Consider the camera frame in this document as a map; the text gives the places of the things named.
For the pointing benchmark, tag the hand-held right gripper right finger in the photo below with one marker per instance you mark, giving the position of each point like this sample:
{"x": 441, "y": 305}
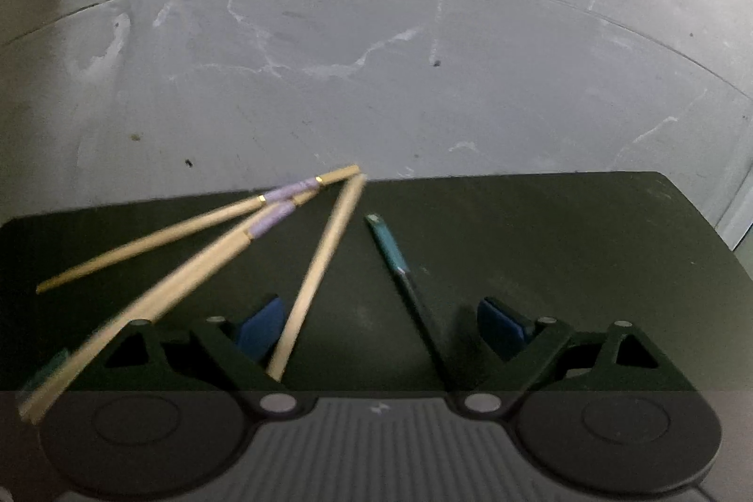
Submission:
{"x": 503, "y": 328}

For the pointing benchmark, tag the white wall trim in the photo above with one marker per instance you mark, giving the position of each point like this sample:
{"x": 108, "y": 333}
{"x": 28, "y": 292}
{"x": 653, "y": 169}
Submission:
{"x": 738, "y": 219}

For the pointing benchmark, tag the plain wooden chopstick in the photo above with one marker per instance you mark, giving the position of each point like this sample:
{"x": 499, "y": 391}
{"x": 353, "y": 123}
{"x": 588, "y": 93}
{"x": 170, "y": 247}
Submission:
{"x": 317, "y": 272}

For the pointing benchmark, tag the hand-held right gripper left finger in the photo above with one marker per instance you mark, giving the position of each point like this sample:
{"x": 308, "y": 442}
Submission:
{"x": 262, "y": 328}

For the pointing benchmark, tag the teal-tipped dark chopstick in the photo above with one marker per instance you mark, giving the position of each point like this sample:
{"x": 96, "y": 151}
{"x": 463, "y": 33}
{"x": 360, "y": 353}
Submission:
{"x": 388, "y": 249}
{"x": 50, "y": 367}

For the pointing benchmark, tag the purple-banded wooden chopstick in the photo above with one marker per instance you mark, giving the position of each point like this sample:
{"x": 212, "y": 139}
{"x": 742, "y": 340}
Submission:
{"x": 176, "y": 237}
{"x": 176, "y": 284}

